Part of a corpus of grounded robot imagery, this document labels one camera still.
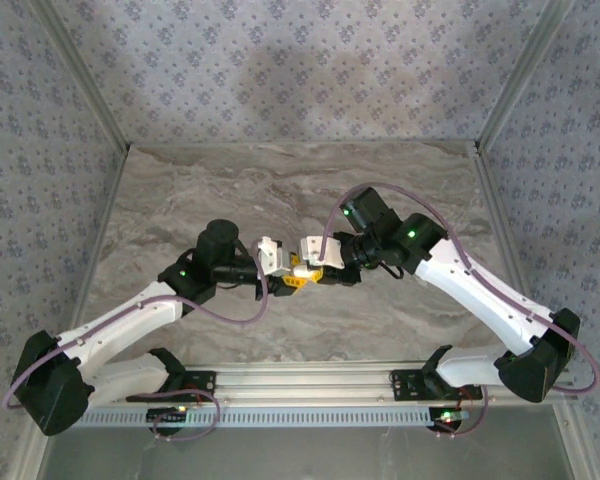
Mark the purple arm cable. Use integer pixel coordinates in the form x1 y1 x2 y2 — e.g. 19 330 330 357
318 182 600 441
3 238 270 444

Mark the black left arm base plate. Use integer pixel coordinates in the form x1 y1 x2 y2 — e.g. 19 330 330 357
125 368 217 403

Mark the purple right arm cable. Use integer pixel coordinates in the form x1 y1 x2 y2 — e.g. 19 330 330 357
318 182 600 441

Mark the aluminium frame post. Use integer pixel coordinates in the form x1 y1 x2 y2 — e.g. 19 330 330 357
549 399 600 480
7 429 56 480
473 0 577 151
29 0 134 154

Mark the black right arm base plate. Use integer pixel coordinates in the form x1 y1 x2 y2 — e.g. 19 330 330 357
389 368 483 403

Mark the black control board green light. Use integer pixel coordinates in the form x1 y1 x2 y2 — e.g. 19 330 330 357
428 407 469 435
147 407 191 436

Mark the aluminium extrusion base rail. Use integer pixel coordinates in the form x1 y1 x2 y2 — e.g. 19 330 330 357
87 360 579 404

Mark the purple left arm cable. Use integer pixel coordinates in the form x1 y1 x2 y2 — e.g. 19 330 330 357
3 238 270 444

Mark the grey slotted cable duct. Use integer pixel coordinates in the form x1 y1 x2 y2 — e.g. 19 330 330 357
79 405 444 430

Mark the aluminium table side rail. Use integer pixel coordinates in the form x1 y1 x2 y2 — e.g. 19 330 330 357
472 142 531 301
72 144 134 331

